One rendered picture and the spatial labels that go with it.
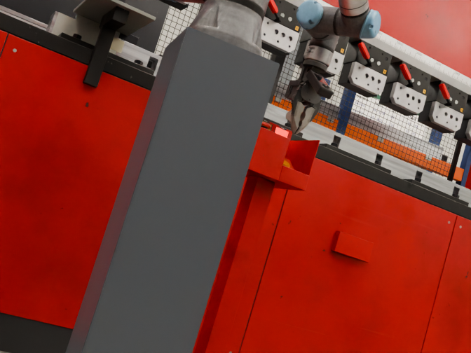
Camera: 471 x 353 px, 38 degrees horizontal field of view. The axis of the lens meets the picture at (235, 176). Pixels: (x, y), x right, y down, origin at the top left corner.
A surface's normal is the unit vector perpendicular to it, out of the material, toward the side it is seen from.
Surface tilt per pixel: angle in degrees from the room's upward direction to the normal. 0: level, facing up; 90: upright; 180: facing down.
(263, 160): 90
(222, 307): 90
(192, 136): 90
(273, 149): 90
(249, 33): 73
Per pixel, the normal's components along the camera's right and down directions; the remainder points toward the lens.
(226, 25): 0.08, -0.41
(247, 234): 0.48, 0.04
